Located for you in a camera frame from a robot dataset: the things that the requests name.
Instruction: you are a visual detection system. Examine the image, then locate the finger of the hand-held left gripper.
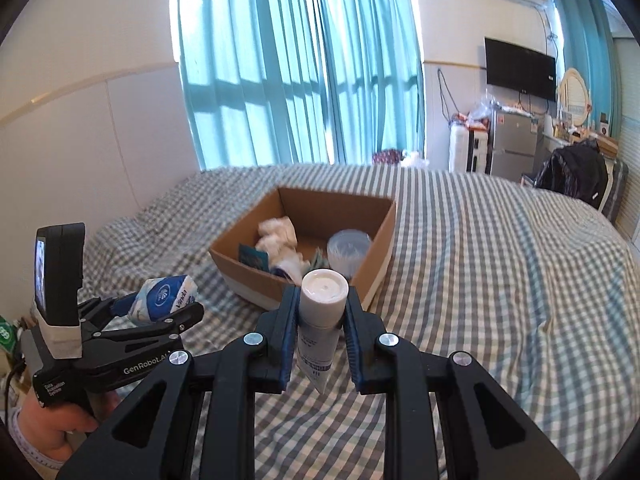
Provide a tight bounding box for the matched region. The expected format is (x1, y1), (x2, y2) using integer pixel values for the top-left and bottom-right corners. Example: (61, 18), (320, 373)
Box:
(82, 302), (205, 356)
(79, 296), (138, 333)

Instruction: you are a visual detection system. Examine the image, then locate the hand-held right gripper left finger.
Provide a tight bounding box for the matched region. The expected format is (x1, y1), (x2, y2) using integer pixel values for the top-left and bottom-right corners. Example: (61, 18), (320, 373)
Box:
(55, 285), (303, 480)

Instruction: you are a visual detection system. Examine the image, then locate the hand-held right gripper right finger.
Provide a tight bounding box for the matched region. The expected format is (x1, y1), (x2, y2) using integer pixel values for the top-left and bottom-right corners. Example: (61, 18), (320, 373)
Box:
(342, 285), (583, 480)

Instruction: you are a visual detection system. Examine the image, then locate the blue white tissue packet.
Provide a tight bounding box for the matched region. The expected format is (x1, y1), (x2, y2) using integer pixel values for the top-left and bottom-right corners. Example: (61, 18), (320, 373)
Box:
(127, 275), (199, 325)

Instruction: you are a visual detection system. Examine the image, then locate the white cream tube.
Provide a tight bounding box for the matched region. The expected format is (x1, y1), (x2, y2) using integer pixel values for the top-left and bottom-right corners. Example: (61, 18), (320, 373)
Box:
(296, 268), (349, 395)

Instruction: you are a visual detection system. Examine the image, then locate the white plush toy blue star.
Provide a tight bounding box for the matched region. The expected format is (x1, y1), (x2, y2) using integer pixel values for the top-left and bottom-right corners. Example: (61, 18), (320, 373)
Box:
(272, 252), (312, 282)

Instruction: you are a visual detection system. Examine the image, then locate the teal packet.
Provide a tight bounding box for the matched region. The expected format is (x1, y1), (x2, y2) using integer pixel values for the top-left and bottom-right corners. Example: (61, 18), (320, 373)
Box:
(239, 244), (271, 272)

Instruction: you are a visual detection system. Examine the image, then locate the clear plastic cup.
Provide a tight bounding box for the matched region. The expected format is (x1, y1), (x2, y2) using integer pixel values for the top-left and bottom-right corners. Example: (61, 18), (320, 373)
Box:
(327, 229), (373, 279)

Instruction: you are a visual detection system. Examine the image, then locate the brown cardboard box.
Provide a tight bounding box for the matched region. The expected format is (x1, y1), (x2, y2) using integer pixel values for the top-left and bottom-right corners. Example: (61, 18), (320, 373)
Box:
(208, 186), (397, 312)

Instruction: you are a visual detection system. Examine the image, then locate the white cloth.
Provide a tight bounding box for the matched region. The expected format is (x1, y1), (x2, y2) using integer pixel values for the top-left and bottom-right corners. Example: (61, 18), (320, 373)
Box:
(256, 216), (298, 260)

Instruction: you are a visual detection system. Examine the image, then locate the person's left forearm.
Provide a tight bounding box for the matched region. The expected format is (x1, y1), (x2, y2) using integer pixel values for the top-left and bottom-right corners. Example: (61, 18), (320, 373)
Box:
(6, 407), (57, 472)

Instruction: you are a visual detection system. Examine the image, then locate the person's left hand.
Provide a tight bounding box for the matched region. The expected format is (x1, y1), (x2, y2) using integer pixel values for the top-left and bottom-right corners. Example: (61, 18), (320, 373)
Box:
(11, 394), (101, 464)

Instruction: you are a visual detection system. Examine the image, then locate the green label package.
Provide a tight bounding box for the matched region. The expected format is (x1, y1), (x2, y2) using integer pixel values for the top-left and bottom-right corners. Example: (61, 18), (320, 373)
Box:
(0, 315), (21, 357)

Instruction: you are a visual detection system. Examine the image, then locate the checked blanket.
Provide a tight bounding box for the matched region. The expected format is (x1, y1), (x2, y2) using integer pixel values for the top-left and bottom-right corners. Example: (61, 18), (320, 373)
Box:
(80, 162), (638, 480)

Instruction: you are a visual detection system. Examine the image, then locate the white suitcase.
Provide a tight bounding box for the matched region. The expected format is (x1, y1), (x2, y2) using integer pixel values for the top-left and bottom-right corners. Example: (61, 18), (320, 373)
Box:
(465, 130), (494, 175)

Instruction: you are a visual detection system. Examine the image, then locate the silver small fridge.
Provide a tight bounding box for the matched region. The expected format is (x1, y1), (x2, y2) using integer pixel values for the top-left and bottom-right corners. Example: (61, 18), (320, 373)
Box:
(490, 107), (546, 184)

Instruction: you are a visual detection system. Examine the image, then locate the clear plastic bag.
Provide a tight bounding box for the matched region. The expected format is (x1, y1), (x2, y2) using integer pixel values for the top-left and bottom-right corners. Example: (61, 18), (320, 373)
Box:
(467, 95), (501, 127)

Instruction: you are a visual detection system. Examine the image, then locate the wide teal curtain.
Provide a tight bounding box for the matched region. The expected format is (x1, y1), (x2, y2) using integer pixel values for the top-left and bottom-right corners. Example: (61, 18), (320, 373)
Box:
(170, 0), (337, 171)

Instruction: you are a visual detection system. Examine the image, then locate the narrow teal curtain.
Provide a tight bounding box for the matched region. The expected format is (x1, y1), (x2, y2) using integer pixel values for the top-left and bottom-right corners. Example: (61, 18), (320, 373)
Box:
(310, 0), (427, 166)

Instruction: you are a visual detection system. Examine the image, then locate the black jacket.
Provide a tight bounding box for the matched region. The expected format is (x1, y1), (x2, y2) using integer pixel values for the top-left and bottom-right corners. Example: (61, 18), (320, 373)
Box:
(534, 139), (609, 210)

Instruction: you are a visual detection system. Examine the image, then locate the white oval mirror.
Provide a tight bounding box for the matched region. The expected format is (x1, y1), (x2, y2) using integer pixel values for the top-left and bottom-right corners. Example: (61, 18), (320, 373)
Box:
(556, 67), (593, 129)

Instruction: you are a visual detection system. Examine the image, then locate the white louvred wardrobe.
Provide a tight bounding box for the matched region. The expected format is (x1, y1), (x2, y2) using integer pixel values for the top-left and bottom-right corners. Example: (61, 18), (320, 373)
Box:
(607, 35), (640, 257)

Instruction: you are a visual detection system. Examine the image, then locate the teal curtain by wardrobe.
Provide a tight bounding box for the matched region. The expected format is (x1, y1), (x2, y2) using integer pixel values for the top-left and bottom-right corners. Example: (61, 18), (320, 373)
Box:
(544, 0), (623, 137)

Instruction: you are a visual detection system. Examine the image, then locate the black hanging cable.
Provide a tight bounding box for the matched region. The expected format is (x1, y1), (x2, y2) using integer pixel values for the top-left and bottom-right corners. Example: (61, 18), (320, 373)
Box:
(437, 67), (454, 124)

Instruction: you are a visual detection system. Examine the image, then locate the black wall television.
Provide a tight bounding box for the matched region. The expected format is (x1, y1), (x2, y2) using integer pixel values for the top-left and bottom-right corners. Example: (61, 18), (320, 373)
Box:
(484, 37), (557, 102)

